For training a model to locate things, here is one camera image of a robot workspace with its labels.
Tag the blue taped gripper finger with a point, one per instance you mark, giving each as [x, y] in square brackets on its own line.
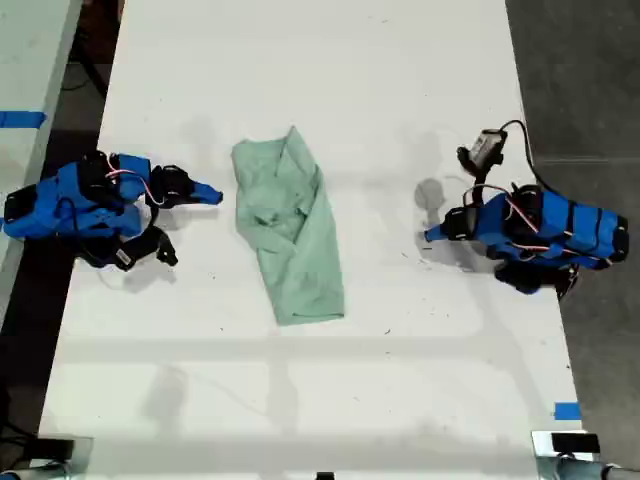
[202, 192]
[436, 235]

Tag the pale green t-shirt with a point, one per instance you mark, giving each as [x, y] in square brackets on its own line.
[290, 225]

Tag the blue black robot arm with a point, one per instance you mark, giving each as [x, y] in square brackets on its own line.
[50, 210]
[575, 225]

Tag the long blue tape strip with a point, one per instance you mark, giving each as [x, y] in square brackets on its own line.
[22, 119]

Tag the white side table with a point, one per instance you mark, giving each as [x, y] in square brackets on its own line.
[30, 60]

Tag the short blue tape strip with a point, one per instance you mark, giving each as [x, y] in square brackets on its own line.
[567, 411]

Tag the silver metal plate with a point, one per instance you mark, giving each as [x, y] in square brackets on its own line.
[541, 442]

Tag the black clamp box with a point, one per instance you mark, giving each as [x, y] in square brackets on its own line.
[575, 442]
[56, 448]

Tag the small black edge clip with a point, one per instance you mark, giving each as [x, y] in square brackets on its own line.
[325, 476]

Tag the grey metal tube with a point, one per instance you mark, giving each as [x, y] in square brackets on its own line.
[580, 469]

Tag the black camera stalk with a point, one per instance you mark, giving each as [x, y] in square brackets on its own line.
[472, 162]
[150, 237]

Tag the black camera box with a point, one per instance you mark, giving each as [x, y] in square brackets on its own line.
[120, 257]
[486, 145]

